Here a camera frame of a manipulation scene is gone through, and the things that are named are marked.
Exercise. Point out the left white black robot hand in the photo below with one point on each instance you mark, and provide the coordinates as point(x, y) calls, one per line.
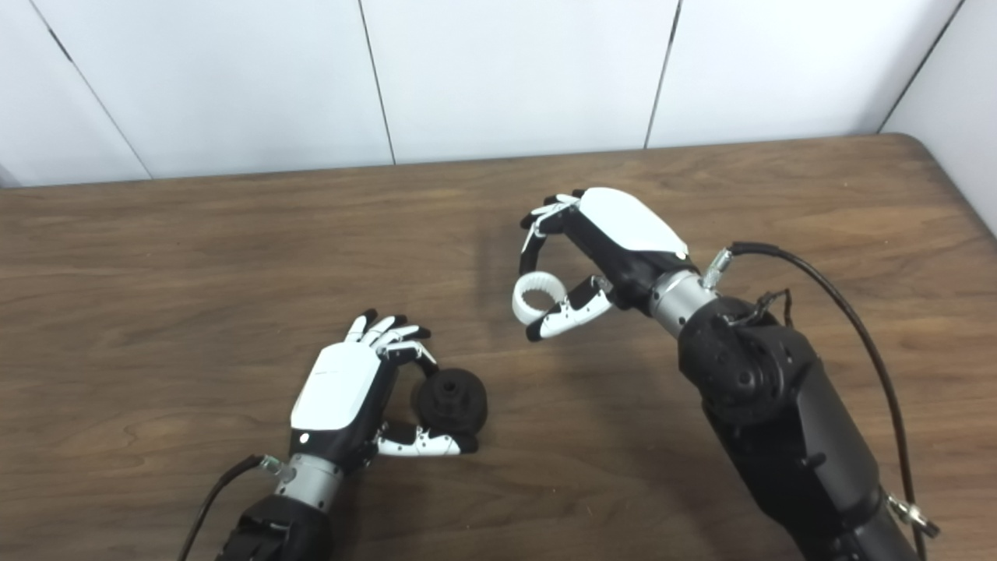
point(339, 389)

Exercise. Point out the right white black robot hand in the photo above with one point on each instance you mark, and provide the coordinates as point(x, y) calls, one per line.
point(623, 222)

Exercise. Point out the round black plastic part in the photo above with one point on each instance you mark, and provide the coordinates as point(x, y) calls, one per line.
point(456, 401)

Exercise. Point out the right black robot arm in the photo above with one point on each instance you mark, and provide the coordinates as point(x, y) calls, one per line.
point(794, 421)

